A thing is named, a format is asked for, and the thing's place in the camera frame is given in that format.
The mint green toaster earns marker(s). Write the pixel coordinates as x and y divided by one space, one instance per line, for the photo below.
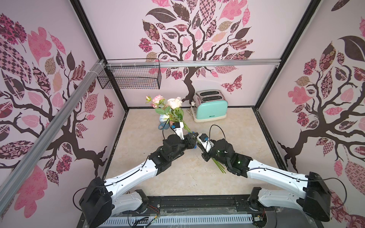
209 105

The pink flower bouquet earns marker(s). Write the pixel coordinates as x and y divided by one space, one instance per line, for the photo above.
174 114

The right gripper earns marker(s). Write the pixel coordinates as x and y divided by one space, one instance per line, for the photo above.
206 153

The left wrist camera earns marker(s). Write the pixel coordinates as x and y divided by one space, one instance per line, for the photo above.
177 127

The aluminium frame rail left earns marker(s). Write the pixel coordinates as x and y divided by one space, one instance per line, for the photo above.
21 172

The white slotted cable duct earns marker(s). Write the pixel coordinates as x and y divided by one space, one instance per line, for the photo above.
175 221

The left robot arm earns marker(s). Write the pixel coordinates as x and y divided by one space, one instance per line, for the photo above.
103 198

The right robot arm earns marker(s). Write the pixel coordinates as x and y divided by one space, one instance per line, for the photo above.
307 193

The aluminium frame rail back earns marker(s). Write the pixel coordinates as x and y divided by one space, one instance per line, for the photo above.
209 63

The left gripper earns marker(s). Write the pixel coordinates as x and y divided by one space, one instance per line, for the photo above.
189 140

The black wire basket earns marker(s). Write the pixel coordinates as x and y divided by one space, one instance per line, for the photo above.
131 74

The aluminium frame rail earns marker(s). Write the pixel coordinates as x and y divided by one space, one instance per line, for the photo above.
21 172
209 63

